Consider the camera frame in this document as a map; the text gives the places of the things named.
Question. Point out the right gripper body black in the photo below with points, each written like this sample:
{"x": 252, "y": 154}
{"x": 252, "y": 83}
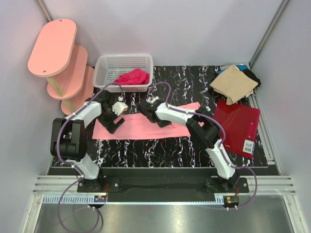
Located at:
{"x": 163, "y": 123}

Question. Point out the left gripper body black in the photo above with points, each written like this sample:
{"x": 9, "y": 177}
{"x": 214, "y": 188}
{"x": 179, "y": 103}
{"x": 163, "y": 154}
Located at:
{"x": 107, "y": 119}

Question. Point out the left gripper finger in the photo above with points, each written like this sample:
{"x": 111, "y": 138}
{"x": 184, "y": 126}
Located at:
{"x": 119, "y": 121}
{"x": 112, "y": 129}

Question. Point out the light pink t shirt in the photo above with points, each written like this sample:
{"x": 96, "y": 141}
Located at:
{"x": 138, "y": 127}

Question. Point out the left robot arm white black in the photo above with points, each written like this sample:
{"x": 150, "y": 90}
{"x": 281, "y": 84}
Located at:
{"x": 69, "y": 136}

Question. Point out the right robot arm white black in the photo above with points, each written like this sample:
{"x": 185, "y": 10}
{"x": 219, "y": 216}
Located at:
{"x": 204, "y": 131}

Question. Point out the magenta t shirt in basket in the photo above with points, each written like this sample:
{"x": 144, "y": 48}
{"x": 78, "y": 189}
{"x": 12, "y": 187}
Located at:
{"x": 135, "y": 77}

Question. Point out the white plastic laundry basket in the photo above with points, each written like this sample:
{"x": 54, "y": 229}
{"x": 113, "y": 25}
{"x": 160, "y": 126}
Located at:
{"x": 109, "y": 67}

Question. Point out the red plastic folding board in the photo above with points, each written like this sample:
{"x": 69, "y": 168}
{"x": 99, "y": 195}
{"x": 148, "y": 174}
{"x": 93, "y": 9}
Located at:
{"x": 240, "y": 123}

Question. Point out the beige folded t shirt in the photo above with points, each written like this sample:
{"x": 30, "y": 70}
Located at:
{"x": 233, "y": 84}

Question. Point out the pink three tier shelf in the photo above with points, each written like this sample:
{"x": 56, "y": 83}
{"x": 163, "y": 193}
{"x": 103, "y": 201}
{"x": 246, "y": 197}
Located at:
{"x": 58, "y": 59}

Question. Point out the blue folded garment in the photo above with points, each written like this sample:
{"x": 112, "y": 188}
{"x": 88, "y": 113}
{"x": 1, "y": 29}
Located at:
{"x": 239, "y": 67}

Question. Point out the black folded garment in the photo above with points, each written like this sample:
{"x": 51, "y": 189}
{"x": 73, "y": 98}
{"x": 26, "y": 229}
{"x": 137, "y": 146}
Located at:
{"x": 252, "y": 76}

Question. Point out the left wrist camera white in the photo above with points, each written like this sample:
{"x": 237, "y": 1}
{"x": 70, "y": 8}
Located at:
{"x": 119, "y": 107}

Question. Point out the aluminium frame rail front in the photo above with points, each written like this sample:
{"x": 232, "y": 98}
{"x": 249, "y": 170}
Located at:
{"x": 64, "y": 189}

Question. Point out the left corner aluminium post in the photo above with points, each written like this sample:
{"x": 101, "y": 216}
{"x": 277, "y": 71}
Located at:
{"x": 44, "y": 10}

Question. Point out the corner aluminium post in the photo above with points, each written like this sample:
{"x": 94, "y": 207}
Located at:
{"x": 272, "y": 25}
{"x": 44, "y": 10}

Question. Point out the right corner aluminium post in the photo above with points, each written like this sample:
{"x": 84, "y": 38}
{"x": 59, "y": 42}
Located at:
{"x": 272, "y": 25}

